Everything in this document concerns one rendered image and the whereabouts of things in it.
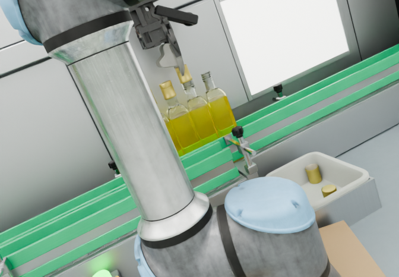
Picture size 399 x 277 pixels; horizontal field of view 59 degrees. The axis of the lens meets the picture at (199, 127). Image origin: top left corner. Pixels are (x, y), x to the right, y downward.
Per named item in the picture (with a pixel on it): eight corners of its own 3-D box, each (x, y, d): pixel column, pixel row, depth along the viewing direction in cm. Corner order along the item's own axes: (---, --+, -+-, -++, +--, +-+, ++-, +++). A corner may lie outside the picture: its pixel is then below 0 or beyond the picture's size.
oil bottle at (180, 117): (206, 165, 106) (180, 100, 100) (213, 170, 100) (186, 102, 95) (190, 174, 104) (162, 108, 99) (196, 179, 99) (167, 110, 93)
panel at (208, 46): (348, 53, 128) (323, -44, 118) (353, 52, 125) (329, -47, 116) (114, 161, 109) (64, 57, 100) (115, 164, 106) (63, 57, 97)
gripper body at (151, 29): (143, 52, 96) (125, 8, 92) (172, 40, 97) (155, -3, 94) (148, 51, 88) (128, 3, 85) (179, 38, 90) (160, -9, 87)
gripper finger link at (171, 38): (173, 59, 93) (160, 28, 92) (179, 57, 94) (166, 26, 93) (176, 56, 89) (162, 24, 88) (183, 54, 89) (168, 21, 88)
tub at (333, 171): (321, 176, 101) (313, 149, 99) (383, 205, 80) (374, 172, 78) (270, 204, 98) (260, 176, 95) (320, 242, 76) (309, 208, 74)
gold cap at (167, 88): (174, 94, 98) (168, 79, 97) (178, 95, 95) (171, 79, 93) (163, 99, 97) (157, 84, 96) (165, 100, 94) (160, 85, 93)
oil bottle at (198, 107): (224, 157, 107) (199, 92, 101) (231, 162, 101) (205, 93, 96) (207, 165, 106) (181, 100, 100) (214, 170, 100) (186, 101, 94)
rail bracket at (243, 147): (240, 158, 100) (225, 118, 97) (268, 176, 85) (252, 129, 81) (231, 163, 100) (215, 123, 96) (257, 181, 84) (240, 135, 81)
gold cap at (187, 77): (190, 78, 98) (184, 63, 97) (193, 78, 95) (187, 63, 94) (179, 83, 98) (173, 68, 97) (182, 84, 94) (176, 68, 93)
